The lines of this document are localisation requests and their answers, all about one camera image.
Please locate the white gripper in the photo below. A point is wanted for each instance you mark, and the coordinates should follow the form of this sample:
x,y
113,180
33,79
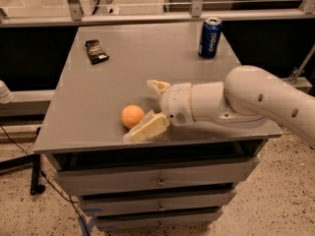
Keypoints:
x,y
177,103

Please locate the orange fruit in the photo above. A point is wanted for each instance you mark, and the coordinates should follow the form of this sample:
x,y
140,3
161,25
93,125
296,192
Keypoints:
x,y
131,115

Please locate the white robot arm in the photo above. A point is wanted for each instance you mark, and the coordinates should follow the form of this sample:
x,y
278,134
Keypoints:
x,y
246,98

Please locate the black snack packet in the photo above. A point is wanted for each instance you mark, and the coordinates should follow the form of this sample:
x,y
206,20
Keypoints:
x,y
95,52

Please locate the grey drawer cabinet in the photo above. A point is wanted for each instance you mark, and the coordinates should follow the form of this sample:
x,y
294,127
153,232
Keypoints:
x,y
82,129

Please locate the blue Pepsi can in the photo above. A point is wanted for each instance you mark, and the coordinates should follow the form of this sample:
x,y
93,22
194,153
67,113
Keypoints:
x,y
210,37

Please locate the top grey drawer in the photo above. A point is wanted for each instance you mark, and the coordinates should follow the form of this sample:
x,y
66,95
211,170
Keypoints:
x,y
155,176

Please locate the grey drawer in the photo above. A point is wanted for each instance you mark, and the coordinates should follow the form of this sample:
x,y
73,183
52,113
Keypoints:
x,y
158,218
155,176
162,202

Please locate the middle grey drawer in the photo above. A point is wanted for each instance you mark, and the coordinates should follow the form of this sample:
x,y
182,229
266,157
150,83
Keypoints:
x,y
162,202

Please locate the bottom grey drawer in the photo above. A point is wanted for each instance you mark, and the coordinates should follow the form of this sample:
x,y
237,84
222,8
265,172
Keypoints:
x,y
158,218

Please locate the grey metal railing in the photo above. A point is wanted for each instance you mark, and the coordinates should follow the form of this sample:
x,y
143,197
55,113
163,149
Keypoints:
x,y
45,13

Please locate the black stand leg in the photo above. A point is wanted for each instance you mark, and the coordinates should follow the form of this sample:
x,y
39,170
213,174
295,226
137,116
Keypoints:
x,y
31,161

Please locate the white object at left edge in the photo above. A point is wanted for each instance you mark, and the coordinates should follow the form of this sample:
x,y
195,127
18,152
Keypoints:
x,y
6,96

